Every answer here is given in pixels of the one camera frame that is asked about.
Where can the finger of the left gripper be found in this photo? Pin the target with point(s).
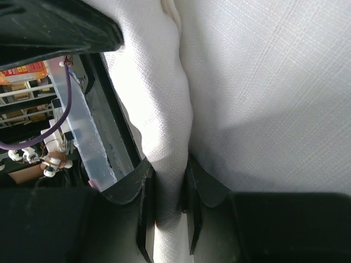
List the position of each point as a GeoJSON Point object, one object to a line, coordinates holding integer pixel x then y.
{"type": "Point", "coordinates": [32, 31]}

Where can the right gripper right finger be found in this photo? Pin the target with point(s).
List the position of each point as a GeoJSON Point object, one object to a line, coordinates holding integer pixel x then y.
{"type": "Point", "coordinates": [229, 226]}

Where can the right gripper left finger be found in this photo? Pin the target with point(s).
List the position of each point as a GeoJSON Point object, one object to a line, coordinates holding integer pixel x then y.
{"type": "Point", "coordinates": [80, 224]}

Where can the white cloth napkin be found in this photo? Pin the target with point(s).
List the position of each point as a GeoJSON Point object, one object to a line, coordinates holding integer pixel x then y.
{"type": "Point", "coordinates": [257, 91]}

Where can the person hand in background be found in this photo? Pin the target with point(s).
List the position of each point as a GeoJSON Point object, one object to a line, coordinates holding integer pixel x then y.
{"type": "Point", "coordinates": [52, 162]}

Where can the background shelving with boxes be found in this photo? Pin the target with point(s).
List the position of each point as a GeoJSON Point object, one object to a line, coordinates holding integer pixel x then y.
{"type": "Point", "coordinates": [27, 93]}

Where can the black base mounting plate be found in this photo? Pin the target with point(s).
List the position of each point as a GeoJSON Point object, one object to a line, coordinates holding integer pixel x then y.
{"type": "Point", "coordinates": [107, 112]}

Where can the white slotted cable duct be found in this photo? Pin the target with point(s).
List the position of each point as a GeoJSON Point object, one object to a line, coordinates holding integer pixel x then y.
{"type": "Point", "coordinates": [82, 125]}

